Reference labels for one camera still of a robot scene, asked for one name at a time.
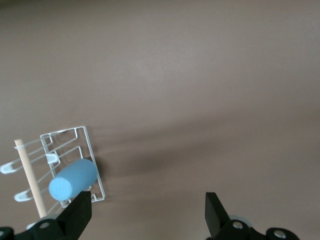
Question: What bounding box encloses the white wire cup rack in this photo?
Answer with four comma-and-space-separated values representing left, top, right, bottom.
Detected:
0, 126, 106, 230

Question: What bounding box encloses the light blue cup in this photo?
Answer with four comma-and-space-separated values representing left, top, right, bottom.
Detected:
48, 158, 98, 201

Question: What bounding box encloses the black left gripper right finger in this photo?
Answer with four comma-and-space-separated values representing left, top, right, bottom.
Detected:
205, 191, 300, 240

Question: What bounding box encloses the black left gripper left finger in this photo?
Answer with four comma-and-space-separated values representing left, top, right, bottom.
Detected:
0, 191, 93, 240

